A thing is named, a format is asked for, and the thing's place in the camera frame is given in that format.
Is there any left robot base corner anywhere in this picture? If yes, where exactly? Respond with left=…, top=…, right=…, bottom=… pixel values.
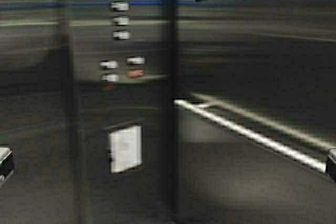
left=1, top=147, right=15, bottom=186

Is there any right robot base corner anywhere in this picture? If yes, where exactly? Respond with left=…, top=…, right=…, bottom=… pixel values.
left=325, top=148, right=336, bottom=182

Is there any steel elevator button panel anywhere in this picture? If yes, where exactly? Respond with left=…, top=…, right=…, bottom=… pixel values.
left=67, top=0, right=176, bottom=223

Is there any steel elevator handrail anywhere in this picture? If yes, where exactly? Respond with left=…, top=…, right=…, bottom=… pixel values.
left=174, top=93, right=335, bottom=175

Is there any white notice card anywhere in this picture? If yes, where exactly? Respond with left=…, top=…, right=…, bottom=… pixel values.
left=108, top=125, right=143, bottom=174

